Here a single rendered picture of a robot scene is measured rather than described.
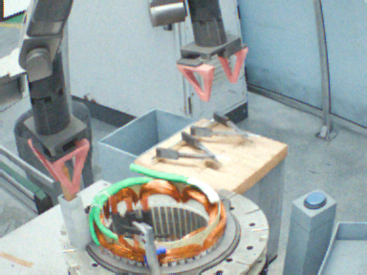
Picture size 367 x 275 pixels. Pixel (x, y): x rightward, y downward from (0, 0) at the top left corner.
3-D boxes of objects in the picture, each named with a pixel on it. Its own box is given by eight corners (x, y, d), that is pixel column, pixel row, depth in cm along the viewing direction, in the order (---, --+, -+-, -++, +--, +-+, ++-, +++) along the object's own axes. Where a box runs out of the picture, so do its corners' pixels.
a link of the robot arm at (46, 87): (59, 52, 77) (61, 36, 82) (15, 67, 76) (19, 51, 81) (65, 99, 81) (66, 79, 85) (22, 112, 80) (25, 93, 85)
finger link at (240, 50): (201, 90, 126) (193, 43, 122) (225, 74, 131) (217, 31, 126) (232, 96, 122) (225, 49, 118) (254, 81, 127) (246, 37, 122)
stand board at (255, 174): (135, 172, 125) (133, 160, 124) (204, 129, 138) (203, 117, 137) (227, 205, 114) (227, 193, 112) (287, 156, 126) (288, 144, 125)
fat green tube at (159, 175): (129, 176, 104) (127, 164, 103) (147, 165, 107) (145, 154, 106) (206, 208, 95) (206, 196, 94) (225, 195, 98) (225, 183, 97)
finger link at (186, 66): (181, 102, 123) (173, 53, 118) (206, 86, 127) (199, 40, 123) (213, 110, 118) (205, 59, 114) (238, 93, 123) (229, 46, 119)
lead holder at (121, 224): (113, 233, 82) (108, 212, 80) (135, 221, 84) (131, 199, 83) (135, 244, 79) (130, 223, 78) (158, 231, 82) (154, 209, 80)
